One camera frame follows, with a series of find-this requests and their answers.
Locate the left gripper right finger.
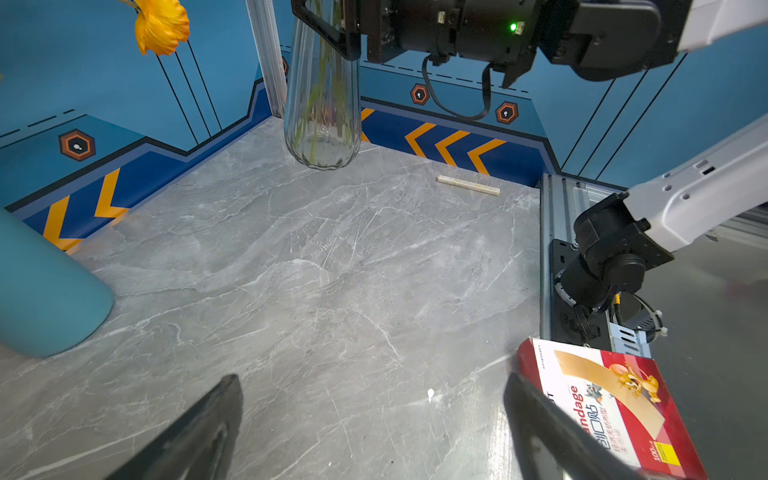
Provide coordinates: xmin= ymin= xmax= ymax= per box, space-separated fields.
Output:
xmin=503 ymin=372 xmax=642 ymax=479

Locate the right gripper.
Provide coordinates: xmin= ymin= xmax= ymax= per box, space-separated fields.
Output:
xmin=291 ymin=0 xmax=477 ymax=64

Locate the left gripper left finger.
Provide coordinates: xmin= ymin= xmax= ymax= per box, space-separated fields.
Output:
xmin=108 ymin=374 xmax=243 ymax=479

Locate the clear ribbed glass vase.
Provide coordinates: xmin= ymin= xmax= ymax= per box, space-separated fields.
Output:
xmin=284 ymin=1 xmax=362 ymax=170

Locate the teal ceramic vase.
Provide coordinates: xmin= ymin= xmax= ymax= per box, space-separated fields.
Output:
xmin=1 ymin=210 xmax=114 ymax=358

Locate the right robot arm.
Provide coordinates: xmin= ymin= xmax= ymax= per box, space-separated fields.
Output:
xmin=291 ymin=0 xmax=767 ymax=348

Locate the red bandage box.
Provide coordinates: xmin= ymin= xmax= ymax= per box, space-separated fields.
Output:
xmin=517 ymin=338 xmax=708 ymax=479

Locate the small beige stick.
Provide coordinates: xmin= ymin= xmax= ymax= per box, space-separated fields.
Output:
xmin=436 ymin=175 xmax=501 ymax=196

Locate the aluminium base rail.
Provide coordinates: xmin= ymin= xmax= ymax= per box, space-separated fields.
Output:
xmin=539 ymin=174 xmax=674 ymax=358

